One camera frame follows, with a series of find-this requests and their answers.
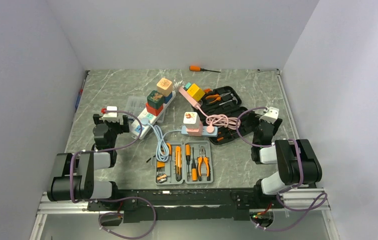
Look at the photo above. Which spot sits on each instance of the yellow cube plug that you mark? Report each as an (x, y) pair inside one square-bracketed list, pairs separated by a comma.
[(196, 92)]

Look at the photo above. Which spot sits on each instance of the clear screw box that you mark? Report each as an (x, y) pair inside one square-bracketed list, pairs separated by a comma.
[(136, 104)]

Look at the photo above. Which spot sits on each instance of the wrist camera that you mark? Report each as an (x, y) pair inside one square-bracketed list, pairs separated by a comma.
[(110, 114), (270, 115)]

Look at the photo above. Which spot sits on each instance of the white cube plug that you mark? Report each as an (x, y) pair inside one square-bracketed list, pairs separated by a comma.
[(191, 120)]

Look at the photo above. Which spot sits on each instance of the beige cube plug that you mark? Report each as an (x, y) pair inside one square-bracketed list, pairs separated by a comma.
[(164, 87)]

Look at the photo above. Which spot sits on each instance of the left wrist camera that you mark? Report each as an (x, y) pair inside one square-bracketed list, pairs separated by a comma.
[(110, 114)]

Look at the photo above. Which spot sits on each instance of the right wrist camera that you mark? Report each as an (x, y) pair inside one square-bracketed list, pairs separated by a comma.
[(270, 115)]

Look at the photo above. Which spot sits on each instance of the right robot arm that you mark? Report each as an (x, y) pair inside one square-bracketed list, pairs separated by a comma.
[(296, 161)]

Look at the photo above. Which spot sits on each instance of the white power strip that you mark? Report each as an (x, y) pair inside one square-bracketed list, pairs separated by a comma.
[(140, 129)]

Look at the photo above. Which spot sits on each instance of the black tool case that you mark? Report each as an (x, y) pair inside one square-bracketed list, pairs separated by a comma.
[(225, 100)]

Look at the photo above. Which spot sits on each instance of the pink power strip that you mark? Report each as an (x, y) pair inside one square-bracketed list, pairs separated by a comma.
[(190, 99)]

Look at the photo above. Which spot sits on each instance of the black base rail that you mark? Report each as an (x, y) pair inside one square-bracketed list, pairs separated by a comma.
[(189, 204)]

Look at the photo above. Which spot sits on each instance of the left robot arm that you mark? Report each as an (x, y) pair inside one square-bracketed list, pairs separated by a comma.
[(78, 170)]

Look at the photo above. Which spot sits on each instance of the blue power strip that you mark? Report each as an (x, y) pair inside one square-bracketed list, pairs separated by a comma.
[(205, 133)]

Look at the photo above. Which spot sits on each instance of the teal small plug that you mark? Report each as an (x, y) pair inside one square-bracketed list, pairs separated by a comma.
[(187, 86)]

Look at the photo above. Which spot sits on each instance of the pink cube plug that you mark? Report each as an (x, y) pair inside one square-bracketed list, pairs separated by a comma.
[(195, 130)]

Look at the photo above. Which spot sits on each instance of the blue pen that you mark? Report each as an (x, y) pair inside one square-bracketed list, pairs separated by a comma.
[(79, 95)]

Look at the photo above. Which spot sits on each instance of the blue cube plug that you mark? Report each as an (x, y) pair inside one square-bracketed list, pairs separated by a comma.
[(167, 98)]

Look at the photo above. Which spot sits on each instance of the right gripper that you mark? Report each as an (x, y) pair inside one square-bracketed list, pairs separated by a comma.
[(256, 119)]

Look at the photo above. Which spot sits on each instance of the orange screwdriver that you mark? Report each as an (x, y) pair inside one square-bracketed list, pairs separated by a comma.
[(194, 68)]

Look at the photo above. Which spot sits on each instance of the red cube plug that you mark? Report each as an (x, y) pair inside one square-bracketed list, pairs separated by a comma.
[(154, 111)]

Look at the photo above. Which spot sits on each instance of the green cube plug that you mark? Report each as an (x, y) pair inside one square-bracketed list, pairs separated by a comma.
[(155, 99)]

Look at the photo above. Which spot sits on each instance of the grey tool tray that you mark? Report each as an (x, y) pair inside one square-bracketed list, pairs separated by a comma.
[(181, 166)]

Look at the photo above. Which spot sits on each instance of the orange pliers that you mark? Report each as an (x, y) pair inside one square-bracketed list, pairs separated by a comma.
[(203, 160)]

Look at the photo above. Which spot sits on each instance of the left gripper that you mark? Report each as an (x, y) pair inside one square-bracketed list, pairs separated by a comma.
[(122, 128)]

